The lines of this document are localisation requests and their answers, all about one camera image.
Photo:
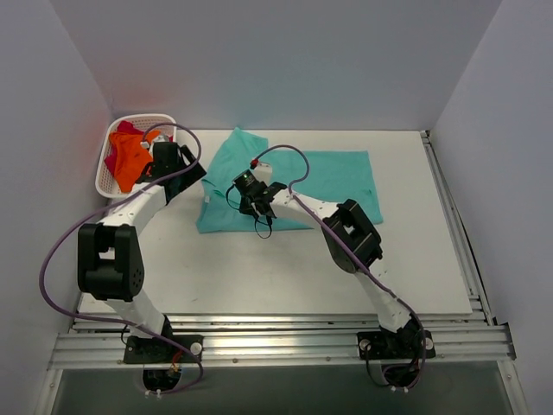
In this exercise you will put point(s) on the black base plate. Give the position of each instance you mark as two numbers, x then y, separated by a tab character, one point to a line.
147	351
384	345

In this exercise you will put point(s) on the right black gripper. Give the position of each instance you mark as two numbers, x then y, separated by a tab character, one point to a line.
253	203

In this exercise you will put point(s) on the right side aluminium rail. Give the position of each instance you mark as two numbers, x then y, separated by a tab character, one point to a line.
462	246

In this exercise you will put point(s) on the teal t shirt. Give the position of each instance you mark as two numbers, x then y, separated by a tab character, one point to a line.
334	176

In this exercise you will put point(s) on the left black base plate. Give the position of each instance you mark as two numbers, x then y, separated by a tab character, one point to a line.
147	351

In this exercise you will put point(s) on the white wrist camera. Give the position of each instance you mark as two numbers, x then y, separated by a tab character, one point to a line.
261	171
154	137

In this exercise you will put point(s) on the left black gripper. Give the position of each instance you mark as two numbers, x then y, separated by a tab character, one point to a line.
190	169

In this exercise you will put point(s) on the front aluminium rail frame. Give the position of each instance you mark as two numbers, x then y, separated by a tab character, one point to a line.
272	341

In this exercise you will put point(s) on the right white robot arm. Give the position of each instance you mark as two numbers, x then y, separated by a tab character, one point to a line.
353	242

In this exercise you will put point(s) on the magenta t shirt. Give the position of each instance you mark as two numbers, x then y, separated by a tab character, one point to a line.
110	159

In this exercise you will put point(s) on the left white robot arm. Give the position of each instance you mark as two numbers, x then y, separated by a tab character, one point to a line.
110	261

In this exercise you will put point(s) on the white plastic basket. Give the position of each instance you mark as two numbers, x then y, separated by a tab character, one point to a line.
105	183

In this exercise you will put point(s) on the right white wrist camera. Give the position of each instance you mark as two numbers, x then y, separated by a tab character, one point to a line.
261	171

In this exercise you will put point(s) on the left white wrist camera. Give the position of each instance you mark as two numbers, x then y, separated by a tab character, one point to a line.
154	137

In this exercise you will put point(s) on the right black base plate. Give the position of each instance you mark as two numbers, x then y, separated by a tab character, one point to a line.
384	345

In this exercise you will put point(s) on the orange t shirt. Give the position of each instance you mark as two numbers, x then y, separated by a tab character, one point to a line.
132	157

